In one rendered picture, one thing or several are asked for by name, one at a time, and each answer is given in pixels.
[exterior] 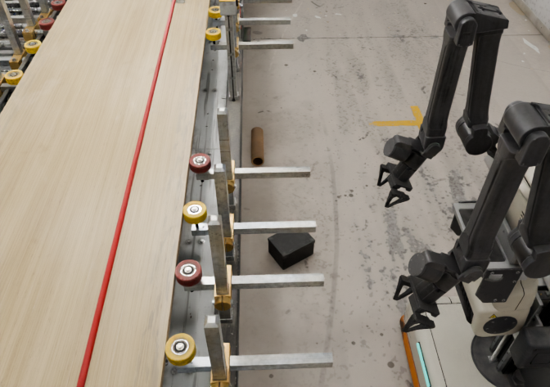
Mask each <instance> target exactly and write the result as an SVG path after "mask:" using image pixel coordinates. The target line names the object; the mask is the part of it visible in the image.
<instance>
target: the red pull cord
mask: <svg viewBox="0 0 550 387"><path fill-rule="evenodd" d="M175 3H176V0H173V1H172V4H171V8H170V11H169V17H168V20H167V24H166V27H165V33H164V37H163V40H162V44H161V47H160V53H159V56H158V60H157V64H156V70H155V73H154V77H153V80H152V84H151V90H150V93H149V97H148V100H147V106H146V109H145V113H144V116H143V120H142V126H141V129H140V133H139V136H138V140H137V145H136V149H135V152H134V156H133V162H132V165H131V169H130V172H129V176H128V181H127V185H126V188H125V192H124V198H123V201H122V205H121V209H120V212H119V218H118V222H117V225H116V229H115V234H114V238H113V241H112V245H111V248H110V254H109V258H108V261H107V265H106V270H105V274H104V277H103V281H102V284H101V290H100V294H99V297H98V301H97V306H96V310H95V313H94V317H93V320H92V326H91V330H90V333H89V337H88V343H87V347H86V350H85V354H84V357H83V363H82V366H81V370H80V373H79V379H78V383H77V386H76V387H84V386H85V382H86V379H87V375H88V369H89V365H90V362H91V358H92V351H93V348H94V344H95V340H96V337H97V331H98V327H99V323H100V320H101V314H102V309H103V306H104V303H105V299H106V292H107V289H108V285H109V282H110V275H111V272H112V268H113V265H114V261H115V255H116V251H117V247H118V244H119V238H120V234H121V230H122V226H123V223H124V216H125V213H126V209H127V206H128V199H129V196H130V192H131V189H132V185H133V179H134V175H135V172H136V167H137V164H138V158H139V154H140V150H141V147H142V141H143V137H144V133H145V130H146V126H147V120H148V116H149V113H150V109H151V103H152V99H153V96H154V91H155V88H156V82H157V79H158V74H159V71H160V65H161V61H162V57H163V54H164V50H165V44H166V40H167V37H168V33H169V27H170V23H171V20H172V16H173V12H174V6H175Z"/></svg>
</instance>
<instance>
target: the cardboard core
mask: <svg viewBox="0 0 550 387"><path fill-rule="evenodd" d="M251 163H252V164H253V165H254V166H260V165H262V164H263V163H264V132H263V129H262V128H260V127H255V128H252V130H251Z"/></svg>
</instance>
